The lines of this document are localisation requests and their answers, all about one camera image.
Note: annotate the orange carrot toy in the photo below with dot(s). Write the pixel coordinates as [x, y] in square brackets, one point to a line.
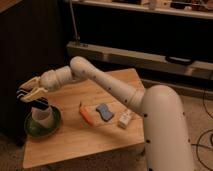
[85, 114]

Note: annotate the black handle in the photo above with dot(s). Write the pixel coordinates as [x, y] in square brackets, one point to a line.
[179, 61]

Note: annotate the blue sponge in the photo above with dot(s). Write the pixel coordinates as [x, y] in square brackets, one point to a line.
[105, 113]

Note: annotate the grey metal rail bench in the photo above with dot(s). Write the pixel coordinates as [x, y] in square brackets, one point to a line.
[139, 60]

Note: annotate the white ceramic cup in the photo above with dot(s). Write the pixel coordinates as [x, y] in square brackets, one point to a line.
[43, 117]

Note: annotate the metal pole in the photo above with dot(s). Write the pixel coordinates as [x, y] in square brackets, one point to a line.
[76, 35]

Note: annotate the wooden shelf board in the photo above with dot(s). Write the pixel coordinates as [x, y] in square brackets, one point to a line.
[131, 7]

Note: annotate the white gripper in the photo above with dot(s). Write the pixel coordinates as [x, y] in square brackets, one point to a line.
[48, 81]

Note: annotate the white plastic bottle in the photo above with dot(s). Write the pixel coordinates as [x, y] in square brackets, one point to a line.
[125, 119]

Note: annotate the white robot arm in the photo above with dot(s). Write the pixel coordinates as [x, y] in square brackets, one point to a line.
[166, 134]

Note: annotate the wooden folding table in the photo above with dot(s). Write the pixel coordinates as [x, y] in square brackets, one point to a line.
[75, 137]

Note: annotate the green saucer plate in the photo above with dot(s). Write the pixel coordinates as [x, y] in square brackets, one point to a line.
[35, 130]

